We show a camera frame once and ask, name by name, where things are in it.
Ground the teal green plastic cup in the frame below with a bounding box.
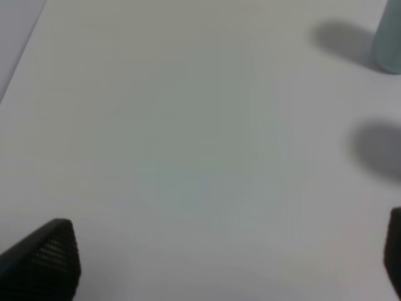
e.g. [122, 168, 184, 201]
[372, 0, 400, 74]

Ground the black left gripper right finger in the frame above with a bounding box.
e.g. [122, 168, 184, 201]
[383, 208, 400, 299]

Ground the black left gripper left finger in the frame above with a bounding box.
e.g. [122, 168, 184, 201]
[1, 219, 81, 300]

